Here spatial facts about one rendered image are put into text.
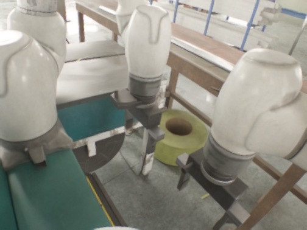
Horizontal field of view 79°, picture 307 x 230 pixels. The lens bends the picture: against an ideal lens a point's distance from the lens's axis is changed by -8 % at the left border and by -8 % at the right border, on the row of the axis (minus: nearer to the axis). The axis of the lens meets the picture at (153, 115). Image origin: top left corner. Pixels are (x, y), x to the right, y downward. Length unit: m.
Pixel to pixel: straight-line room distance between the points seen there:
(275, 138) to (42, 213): 0.43
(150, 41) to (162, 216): 1.02
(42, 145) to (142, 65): 0.31
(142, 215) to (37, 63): 1.00
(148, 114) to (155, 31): 0.21
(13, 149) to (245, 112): 0.50
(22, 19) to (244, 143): 0.57
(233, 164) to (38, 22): 0.55
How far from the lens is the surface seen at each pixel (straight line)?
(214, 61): 0.97
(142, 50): 0.46
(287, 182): 0.86
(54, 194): 0.49
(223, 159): 0.36
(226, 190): 0.42
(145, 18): 0.45
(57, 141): 0.56
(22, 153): 0.56
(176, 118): 1.57
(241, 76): 0.29
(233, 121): 0.30
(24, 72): 0.45
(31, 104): 0.48
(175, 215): 1.28
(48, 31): 0.61
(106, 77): 0.85
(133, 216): 1.24
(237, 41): 3.82
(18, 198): 0.51
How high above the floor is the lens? 1.13
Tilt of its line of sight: 37 degrees down
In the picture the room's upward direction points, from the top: 9 degrees clockwise
